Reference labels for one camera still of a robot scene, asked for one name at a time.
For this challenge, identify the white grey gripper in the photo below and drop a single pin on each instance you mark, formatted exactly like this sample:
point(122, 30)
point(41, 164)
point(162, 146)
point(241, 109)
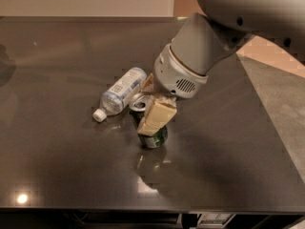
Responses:
point(172, 75)

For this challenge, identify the green soda can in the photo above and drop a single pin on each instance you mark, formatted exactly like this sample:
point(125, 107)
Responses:
point(150, 134)

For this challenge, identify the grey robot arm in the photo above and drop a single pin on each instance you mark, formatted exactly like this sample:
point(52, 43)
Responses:
point(219, 31)

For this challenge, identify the clear plastic water bottle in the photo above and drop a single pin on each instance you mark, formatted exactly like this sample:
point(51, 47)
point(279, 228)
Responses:
point(114, 100)

